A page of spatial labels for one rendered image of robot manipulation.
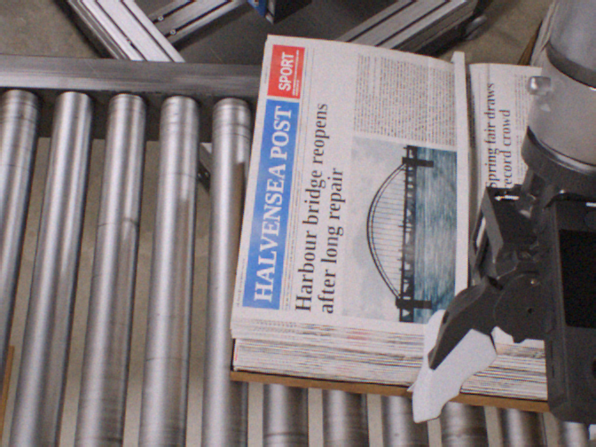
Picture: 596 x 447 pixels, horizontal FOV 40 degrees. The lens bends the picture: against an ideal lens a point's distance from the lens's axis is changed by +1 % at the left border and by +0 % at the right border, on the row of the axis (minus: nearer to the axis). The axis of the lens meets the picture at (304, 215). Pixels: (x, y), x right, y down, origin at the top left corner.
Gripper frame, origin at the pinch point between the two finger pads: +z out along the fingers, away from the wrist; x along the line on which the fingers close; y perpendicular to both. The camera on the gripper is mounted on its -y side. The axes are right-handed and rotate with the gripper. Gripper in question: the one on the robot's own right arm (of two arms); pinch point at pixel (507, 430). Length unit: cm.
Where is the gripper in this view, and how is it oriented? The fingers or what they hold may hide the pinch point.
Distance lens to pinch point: 56.0
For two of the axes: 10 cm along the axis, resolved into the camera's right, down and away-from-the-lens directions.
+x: -9.9, -1.0, -0.4
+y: 0.2, -5.6, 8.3
